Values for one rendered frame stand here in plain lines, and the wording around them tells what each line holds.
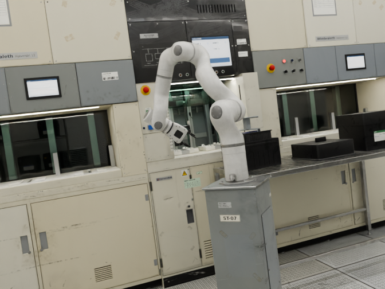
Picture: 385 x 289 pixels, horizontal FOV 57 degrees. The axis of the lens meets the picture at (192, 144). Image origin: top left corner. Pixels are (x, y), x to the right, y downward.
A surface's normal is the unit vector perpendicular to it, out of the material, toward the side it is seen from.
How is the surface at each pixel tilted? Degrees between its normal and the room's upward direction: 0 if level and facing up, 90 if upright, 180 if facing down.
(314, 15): 90
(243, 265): 90
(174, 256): 90
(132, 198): 90
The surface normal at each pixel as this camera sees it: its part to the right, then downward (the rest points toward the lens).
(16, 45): 0.31, 0.01
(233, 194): -0.44, 0.11
